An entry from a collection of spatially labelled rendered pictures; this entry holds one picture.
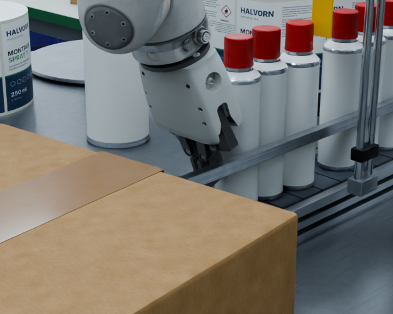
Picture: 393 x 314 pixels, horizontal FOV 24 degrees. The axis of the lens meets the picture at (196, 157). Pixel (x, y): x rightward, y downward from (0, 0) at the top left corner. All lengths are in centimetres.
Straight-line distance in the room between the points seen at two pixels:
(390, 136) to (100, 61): 41
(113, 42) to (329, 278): 38
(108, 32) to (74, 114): 61
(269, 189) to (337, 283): 15
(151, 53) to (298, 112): 26
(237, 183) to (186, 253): 60
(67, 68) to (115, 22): 82
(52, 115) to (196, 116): 51
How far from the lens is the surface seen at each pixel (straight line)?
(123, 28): 80
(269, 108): 105
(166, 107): 96
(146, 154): 124
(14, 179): 53
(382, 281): 103
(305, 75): 108
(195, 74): 91
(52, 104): 146
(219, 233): 46
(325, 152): 118
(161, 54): 90
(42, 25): 267
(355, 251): 109
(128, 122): 125
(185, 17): 89
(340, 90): 115
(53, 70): 161
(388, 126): 126
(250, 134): 102
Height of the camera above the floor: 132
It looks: 21 degrees down
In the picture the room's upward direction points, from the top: straight up
